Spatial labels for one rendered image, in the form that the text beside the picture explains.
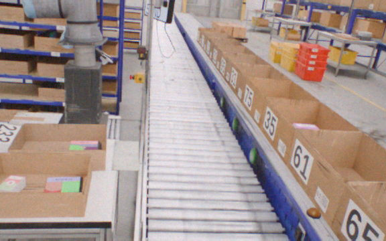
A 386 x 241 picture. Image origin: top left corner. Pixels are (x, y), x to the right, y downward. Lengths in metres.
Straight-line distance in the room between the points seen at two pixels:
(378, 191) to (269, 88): 1.18
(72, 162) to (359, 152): 1.17
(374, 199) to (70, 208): 0.97
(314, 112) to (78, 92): 1.22
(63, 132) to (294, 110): 1.15
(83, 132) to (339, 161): 1.17
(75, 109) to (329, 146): 1.27
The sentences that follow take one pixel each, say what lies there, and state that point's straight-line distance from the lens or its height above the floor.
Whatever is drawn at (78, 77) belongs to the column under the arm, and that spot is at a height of 1.03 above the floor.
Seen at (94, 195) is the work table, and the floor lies 0.75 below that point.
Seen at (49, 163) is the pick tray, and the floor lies 0.81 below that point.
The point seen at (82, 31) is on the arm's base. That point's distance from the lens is 1.88.
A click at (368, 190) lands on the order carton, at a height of 1.02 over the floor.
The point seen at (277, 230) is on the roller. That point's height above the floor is 0.74.
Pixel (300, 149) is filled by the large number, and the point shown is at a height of 1.00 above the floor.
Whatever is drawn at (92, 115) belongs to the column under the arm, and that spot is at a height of 0.82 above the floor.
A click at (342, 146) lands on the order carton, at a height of 0.98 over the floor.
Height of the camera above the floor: 1.54
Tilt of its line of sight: 22 degrees down
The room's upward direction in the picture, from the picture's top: 6 degrees clockwise
